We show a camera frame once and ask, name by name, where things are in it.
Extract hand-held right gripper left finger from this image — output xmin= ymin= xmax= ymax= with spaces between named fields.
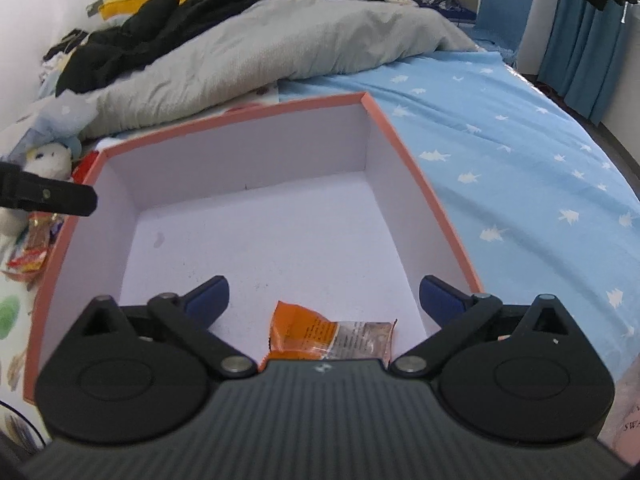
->
xmin=65 ymin=275 xmax=258 ymax=380

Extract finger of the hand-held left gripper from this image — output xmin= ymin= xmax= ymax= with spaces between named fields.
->
xmin=0 ymin=162 xmax=99 ymax=218

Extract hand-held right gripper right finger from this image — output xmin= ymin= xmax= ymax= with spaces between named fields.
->
xmin=391 ymin=275 xmax=586 ymax=380

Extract snack packets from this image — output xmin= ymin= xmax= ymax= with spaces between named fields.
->
xmin=4 ymin=211 xmax=64 ymax=285

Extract pink cardboard box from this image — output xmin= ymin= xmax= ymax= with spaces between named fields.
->
xmin=22 ymin=91 xmax=486 ymax=403

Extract orange snack packet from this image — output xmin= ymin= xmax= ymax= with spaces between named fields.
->
xmin=260 ymin=301 xmax=399 ymax=367

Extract white plush toy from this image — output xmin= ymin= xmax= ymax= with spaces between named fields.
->
xmin=0 ymin=142 xmax=74 ymax=237

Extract light blue printed cloth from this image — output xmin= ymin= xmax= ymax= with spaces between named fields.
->
xmin=10 ymin=94 xmax=102 ymax=162

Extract fruit print bed sheet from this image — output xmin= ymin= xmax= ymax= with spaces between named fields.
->
xmin=0 ymin=105 xmax=101 ymax=413

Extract pile of mixed clothes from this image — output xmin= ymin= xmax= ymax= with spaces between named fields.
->
xmin=39 ymin=29 xmax=92 ymax=87

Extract black clothing pile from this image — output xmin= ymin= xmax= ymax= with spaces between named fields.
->
xmin=55 ymin=0 xmax=290 ymax=97

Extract pink printed bag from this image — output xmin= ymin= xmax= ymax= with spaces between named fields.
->
xmin=599 ymin=384 xmax=640 ymax=462

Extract grey duvet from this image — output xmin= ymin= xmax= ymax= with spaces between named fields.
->
xmin=82 ymin=0 xmax=482 ymax=141

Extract blue curtain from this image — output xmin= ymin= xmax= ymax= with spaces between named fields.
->
xmin=537 ymin=0 xmax=640 ymax=127

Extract blue chair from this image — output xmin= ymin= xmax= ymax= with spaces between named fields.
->
xmin=475 ymin=0 xmax=540 ymax=69

